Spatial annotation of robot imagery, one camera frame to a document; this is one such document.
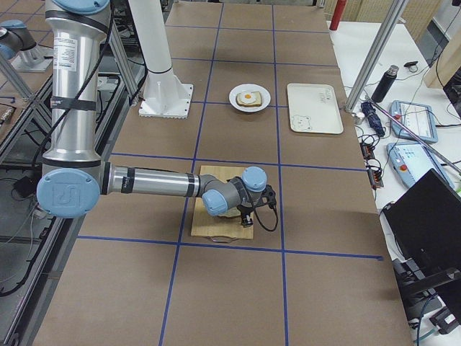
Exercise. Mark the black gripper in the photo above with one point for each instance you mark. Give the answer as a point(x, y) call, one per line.
point(243, 211)

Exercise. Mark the bread slice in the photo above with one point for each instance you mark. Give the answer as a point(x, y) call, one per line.
point(234, 213)

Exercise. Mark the egg toast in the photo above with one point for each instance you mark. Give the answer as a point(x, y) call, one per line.
point(249, 99)

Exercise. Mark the white round plate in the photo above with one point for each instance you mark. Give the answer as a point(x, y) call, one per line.
point(265, 95)

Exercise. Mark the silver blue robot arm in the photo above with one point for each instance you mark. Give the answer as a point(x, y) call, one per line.
point(73, 173)
point(15, 37)

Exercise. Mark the bamboo cutting board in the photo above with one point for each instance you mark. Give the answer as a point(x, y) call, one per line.
point(217, 228)

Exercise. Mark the cream bear tray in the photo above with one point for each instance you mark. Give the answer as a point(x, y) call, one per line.
point(313, 108)

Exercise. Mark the folded navy umbrella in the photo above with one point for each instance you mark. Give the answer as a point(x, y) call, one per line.
point(372, 118)

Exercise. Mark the near teach pendant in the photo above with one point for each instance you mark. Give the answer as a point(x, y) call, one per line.
point(411, 161)

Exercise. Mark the teach pendant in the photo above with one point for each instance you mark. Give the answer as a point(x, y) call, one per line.
point(411, 161)
point(417, 117)

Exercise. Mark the black laptop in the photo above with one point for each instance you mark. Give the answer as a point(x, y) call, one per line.
point(426, 224)

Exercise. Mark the black water bottle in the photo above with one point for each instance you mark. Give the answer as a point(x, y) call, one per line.
point(385, 84)

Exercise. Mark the far teach pendant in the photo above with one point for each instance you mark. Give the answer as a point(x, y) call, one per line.
point(417, 117)

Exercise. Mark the red cylinder bottle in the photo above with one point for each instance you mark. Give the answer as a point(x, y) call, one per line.
point(337, 14)

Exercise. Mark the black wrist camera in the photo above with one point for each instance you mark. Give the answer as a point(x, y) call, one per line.
point(268, 197)

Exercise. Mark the white pedestal column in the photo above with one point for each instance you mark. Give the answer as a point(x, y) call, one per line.
point(163, 95)

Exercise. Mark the aluminium frame post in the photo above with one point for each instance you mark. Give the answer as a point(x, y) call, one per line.
point(383, 34)

